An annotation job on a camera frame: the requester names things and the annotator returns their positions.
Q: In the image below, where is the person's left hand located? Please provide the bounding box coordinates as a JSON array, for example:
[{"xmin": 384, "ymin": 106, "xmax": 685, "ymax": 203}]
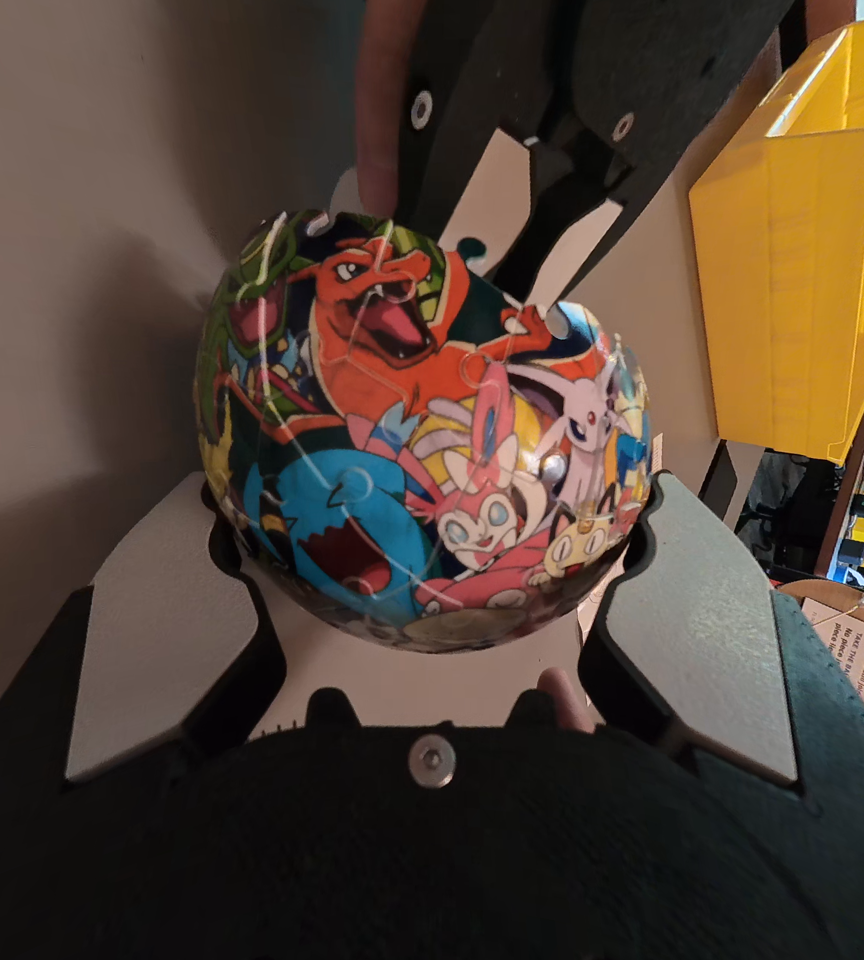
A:
[{"xmin": 355, "ymin": 0, "xmax": 433, "ymax": 219}]

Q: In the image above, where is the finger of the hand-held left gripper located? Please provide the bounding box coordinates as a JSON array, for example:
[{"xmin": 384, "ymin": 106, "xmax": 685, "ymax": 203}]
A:
[
  {"xmin": 438, "ymin": 126, "xmax": 574, "ymax": 299},
  {"xmin": 528, "ymin": 159, "xmax": 625, "ymax": 306}
]

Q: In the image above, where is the wooden display board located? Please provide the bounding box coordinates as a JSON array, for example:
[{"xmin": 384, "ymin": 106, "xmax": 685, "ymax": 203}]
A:
[{"xmin": 777, "ymin": 577, "xmax": 864, "ymax": 777}]

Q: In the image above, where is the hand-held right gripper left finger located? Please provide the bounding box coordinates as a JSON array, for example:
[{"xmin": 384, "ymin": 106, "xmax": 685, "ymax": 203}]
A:
[{"xmin": 64, "ymin": 471, "xmax": 288, "ymax": 783}]

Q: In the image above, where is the colourful puzzle ball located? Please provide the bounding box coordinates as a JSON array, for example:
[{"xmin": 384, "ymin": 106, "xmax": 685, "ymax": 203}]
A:
[{"xmin": 193, "ymin": 210, "xmax": 654, "ymax": 654}]

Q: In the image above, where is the person's right hand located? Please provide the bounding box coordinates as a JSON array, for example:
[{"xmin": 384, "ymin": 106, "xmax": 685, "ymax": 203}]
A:
[{"xmin": 537, "ymin": 667, "xmax": 596, "ymax": 735}]

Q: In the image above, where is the yellow plastic bin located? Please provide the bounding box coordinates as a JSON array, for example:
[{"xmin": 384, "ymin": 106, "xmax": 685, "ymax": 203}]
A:
[{"xmin": 689, "ymin": 11, "xmax": 864, "ymax": 466}]

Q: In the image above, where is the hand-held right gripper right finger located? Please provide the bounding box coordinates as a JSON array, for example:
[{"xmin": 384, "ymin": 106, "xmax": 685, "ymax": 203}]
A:
[{"xmin": 578, "ymin": 471, "xmax": 799, "ymax": 786}]

